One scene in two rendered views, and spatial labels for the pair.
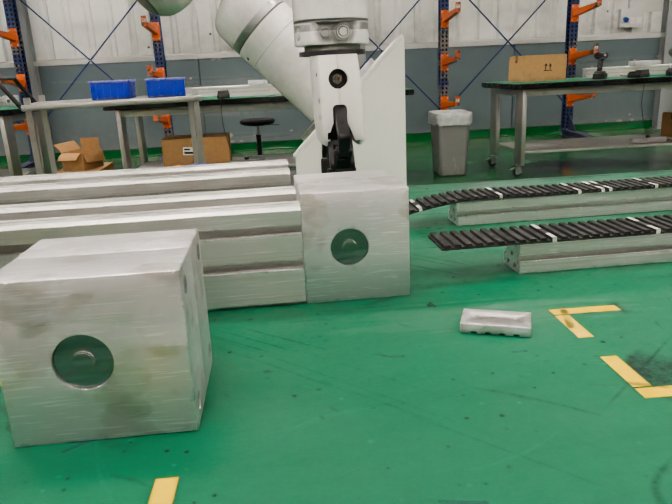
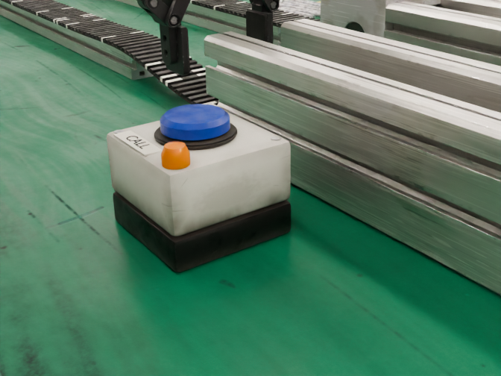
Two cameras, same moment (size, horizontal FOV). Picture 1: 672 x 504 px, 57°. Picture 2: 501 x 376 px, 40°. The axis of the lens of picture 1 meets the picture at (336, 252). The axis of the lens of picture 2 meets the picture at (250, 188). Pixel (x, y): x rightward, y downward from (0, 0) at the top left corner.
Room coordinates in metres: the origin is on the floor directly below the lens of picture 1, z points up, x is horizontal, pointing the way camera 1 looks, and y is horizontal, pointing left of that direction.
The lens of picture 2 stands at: (1.01, 0.53, 0.98)
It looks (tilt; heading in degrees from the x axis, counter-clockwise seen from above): 25 degrees down; 241
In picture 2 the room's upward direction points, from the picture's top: 1 degrees counter-clockwise
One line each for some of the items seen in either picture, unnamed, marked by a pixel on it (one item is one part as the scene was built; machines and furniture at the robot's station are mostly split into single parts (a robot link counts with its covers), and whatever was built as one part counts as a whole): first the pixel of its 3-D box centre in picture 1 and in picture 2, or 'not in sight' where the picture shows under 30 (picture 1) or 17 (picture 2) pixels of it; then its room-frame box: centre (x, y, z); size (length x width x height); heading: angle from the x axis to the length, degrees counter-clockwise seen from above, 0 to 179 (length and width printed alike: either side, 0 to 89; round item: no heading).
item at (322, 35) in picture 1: (331, 36); not in sight; (0.74, -0.01, 1.00); 0.09 x 0.08 x 0.03; 6
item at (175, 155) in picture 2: not in sight; (175, 153); (0.88, 0.22, 0.85); 0.01 x 0.01 x 0.01
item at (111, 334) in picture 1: (119, 320); not in sight; (0.36, 0.14, 0.83); 0.11 x 0.10 x 0.10; 5
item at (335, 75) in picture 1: (334, 93); not in sight; (0.74, -0.01, 0.94); 0.10 x 0.07 x 0.11; 6
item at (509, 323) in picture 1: (495, 322); not in sight; (0.43, -0.12, 0.78); 0.05 x 0.03 x 0.01; 73
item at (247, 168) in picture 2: not in sight; (210, 176); (0.84, 0.18, 0.81); 0.10 x 0.08 x 0.06; 6
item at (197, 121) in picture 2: not in sight; (195, 128); (0.85, 0.18, 0.84); 0.04 x 0.04 x 0.02
